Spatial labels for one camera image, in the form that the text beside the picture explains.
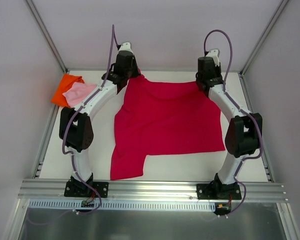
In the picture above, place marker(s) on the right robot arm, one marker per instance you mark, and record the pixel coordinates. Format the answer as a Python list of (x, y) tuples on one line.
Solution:
[(243, 136)]

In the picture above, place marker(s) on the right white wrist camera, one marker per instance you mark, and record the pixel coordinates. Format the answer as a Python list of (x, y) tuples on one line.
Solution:
[(214, 54)]

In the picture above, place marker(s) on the white slotted cable duct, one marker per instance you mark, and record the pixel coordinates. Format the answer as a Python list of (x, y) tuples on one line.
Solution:
[(70, 204)]

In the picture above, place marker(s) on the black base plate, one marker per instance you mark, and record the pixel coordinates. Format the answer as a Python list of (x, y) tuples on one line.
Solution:
[(76, 189), (216, 191)]

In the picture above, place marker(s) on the aluminium frame post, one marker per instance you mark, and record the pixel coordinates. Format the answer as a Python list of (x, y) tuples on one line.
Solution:
[(265, 33), (45, 33)]

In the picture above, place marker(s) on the right aluminium frame post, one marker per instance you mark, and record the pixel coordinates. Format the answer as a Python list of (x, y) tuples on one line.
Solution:
[(265, 33)]

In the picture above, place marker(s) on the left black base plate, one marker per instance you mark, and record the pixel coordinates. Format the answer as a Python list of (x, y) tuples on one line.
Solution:
[(76, 189)]

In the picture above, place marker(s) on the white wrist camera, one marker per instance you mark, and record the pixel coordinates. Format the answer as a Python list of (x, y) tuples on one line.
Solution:
[(126, 46), (214, 54)]

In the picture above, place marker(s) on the left aluminium frame post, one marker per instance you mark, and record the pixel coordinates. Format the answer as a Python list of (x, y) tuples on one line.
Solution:
[(45, 33)]

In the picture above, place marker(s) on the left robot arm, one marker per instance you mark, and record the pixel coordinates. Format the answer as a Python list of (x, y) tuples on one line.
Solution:
[(75, 125)]

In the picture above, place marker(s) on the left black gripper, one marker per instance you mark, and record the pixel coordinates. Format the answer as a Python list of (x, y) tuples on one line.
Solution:
[(133, 73)]

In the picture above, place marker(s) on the pink folded t shirt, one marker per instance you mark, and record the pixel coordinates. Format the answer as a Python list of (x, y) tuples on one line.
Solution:
[(78, 92)]

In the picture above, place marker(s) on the aluminium mounting rail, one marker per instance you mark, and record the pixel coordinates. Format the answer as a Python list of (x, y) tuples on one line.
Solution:
[(151, 190)]

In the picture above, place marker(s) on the magenta t shirt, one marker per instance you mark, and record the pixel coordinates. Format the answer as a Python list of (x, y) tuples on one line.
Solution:
[(162, 118)]

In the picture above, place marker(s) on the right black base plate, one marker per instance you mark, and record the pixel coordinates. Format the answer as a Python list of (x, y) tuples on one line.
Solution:
[(216, 191)]

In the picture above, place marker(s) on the orange folded t shirt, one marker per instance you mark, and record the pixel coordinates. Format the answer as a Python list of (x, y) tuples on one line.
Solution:
[(65, 84)]

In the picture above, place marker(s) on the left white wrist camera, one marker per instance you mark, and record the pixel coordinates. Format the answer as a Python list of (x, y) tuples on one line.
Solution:
[(126, 46)]

